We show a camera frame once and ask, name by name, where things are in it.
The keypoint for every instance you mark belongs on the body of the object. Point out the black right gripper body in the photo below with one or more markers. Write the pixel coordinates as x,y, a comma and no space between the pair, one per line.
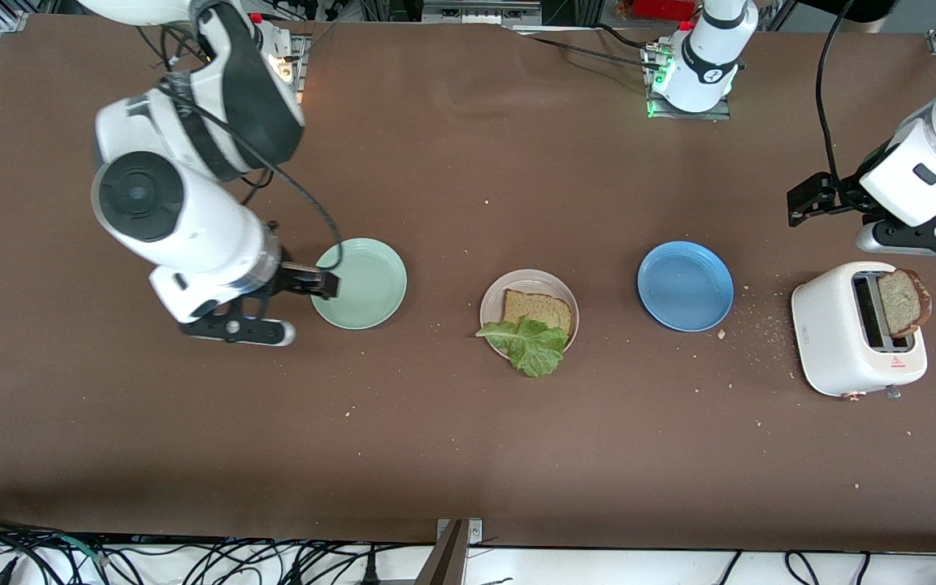
290,279

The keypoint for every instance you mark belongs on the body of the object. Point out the beige plate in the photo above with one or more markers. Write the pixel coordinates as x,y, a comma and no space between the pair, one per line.
492,296

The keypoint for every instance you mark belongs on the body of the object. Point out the brown bread slice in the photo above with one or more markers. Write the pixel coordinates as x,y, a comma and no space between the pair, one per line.
541,307
903,302

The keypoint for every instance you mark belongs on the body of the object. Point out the green lettuce leaf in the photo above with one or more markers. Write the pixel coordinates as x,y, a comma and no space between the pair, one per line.
533,349

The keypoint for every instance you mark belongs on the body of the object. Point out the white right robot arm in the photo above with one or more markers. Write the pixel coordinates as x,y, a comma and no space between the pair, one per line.
184,219

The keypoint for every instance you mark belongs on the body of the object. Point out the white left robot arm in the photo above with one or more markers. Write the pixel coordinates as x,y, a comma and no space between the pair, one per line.
923,162

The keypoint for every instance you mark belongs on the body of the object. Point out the mint green plate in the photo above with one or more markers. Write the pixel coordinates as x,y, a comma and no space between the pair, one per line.
370,284

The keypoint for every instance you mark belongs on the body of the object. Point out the blue plate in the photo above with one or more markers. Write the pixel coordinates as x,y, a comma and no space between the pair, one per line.
685,286

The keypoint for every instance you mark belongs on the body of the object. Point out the white toaster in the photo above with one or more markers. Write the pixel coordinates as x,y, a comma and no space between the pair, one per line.
829,333

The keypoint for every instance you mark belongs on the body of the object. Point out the red box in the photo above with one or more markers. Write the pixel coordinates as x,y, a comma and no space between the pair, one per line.
663,8

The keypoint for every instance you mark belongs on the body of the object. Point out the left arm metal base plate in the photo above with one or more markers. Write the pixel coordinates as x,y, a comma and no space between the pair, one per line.
687,116

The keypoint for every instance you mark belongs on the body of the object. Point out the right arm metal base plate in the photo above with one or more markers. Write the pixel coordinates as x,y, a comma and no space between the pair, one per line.
303,65

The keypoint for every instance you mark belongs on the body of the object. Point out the metal mount post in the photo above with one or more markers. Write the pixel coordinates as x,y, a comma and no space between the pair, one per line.
448,561

